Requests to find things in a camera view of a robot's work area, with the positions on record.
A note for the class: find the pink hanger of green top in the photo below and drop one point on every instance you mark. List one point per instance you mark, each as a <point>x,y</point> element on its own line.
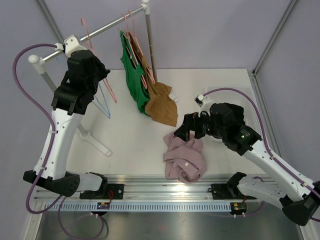
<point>134,55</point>

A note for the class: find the aluminium front rail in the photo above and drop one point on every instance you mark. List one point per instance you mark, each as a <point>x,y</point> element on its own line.
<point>155,188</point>

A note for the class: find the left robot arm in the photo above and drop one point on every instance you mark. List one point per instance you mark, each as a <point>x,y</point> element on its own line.
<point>70,101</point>

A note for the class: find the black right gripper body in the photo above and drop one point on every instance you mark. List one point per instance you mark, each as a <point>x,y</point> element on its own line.
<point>202,124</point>

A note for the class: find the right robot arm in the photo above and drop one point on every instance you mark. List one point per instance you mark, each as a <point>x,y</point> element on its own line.
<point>295,194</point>

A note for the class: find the pink hanger of mauve top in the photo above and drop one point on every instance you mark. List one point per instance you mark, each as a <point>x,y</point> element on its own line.
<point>89,43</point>

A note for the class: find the pink hanger of brown top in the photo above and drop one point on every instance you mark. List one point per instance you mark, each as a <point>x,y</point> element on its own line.
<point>150,75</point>

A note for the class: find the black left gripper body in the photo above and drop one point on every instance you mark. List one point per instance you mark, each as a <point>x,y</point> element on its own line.
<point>100,72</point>

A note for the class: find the mustard brown tank top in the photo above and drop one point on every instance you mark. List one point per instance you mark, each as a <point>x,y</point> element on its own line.
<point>161,108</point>

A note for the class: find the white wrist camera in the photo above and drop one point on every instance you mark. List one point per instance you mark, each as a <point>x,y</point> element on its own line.
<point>71,45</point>
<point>205,104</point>

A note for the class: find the white slotted cable duct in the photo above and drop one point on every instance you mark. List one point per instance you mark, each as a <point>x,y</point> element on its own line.
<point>143,207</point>

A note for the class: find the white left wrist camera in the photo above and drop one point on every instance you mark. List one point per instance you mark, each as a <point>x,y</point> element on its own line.
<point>71,45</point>

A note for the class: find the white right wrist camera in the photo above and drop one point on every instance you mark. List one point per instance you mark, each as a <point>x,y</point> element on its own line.
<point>205,104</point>

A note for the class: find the mauve pink tank top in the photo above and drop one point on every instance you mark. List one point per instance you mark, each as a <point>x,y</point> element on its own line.
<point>184,160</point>

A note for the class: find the white plastic basket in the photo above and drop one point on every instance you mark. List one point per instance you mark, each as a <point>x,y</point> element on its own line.
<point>242,96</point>

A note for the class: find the black tank top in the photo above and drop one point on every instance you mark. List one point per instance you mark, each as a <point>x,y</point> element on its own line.
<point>238,112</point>

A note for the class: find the green tank top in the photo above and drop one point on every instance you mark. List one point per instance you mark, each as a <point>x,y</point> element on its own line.
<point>133,75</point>

